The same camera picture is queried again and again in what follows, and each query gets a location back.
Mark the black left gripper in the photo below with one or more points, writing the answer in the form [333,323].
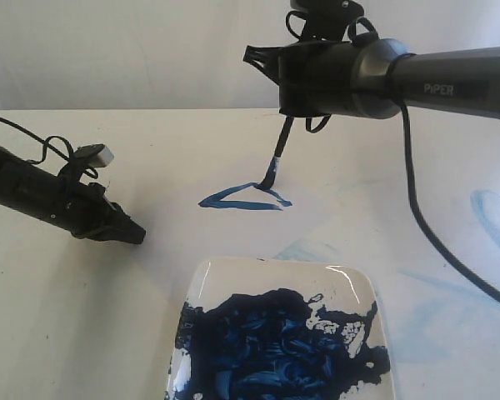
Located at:
[85,212]

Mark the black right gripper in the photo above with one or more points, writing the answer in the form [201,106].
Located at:
[314,78]

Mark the black paintbrush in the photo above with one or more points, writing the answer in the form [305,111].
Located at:
[272,170]

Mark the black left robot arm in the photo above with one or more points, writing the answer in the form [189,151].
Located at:
[21,180]

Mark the white paper sheet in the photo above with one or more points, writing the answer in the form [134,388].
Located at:
[224,214]

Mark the white square paint plate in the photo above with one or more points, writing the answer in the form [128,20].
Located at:
[253,328]

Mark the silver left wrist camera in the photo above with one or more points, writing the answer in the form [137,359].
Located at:
[95,156]

